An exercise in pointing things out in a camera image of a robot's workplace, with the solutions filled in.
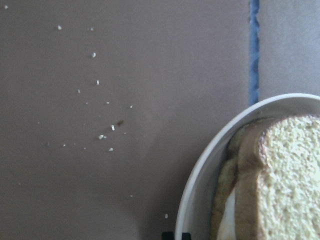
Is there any bread slice under egg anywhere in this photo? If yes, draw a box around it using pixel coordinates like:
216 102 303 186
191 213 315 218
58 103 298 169
210 118 274 240

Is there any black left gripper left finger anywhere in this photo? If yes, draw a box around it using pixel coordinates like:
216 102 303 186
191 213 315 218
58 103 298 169
161 231 174 240

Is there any fried egg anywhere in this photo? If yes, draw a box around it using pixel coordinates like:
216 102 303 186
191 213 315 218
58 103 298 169
216 188 236 240

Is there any bread slice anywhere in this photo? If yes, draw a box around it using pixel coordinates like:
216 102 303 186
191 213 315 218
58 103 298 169
235 115 320 240
210 118 274 240

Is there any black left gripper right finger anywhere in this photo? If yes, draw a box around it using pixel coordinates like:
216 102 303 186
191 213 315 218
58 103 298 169
181 232 191 240

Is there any white round plate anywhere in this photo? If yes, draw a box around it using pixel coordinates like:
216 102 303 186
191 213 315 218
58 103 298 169
174 93 320 240

